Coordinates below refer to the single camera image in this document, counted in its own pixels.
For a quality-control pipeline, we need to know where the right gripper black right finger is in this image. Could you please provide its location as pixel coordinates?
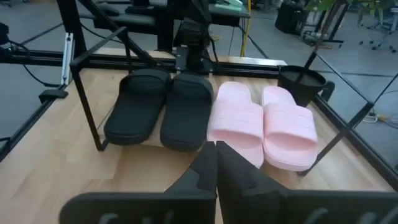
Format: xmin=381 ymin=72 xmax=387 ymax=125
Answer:
xmin=216 ymin=141 xmax=398 ymax=224

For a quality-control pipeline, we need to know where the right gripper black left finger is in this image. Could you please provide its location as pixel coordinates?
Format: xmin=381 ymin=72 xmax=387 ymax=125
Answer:
xmin=58 ymin=141 xmax=218 ymax=224

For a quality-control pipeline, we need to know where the pink slide sandal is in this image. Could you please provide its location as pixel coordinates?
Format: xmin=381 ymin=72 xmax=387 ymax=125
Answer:
xmin=261 ymin=85 xmax=318 ymax=172
xmin=206 ymin=81 xmax=265 ymax=169

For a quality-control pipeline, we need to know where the black slide sandal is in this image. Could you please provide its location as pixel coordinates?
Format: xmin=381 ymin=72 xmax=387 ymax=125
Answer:
xmin=103 ymin=68 xmax=171 ymax=146
xmin=159 ymin=73 xmax=215 ymax=152

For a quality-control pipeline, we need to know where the black table edge clamp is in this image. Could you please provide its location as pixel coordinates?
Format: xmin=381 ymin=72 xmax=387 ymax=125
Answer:
xmin=39 ymin=89 xmax=69 ymax=104

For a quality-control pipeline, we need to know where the black bin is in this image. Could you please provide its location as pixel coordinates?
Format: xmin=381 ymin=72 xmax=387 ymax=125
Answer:
xmin=274 ymin=2 xmax=308 ymax=34

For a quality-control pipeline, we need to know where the mint green stapler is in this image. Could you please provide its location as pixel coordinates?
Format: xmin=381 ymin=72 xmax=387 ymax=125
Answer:
xmin=214 ymin=0 xmax=244 ymax=12

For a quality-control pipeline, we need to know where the wooden shelf with black frame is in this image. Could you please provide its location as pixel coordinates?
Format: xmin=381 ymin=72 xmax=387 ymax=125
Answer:
xmin=70 ymin=26 xmax=398 ymax=177

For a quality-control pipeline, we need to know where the yellow plug with white cord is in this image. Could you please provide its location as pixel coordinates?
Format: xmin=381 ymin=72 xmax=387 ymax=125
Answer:
xmin=360 ymin=111 xmax=398 ymax=129

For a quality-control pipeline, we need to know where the yellow cable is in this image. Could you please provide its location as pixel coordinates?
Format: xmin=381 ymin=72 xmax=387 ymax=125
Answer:
xmin=239 ymin=0 xmax=252 ymax=57

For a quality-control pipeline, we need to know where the silver metal bracket strip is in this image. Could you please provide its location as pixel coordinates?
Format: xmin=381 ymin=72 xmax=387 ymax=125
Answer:
xmin=61 ymin=32 xmax=75 ymax=85

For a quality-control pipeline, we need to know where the black aluminium table frame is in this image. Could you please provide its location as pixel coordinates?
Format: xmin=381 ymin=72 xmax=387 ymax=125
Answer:
xmin=0 ymin=0 xmax=398 ymax=190

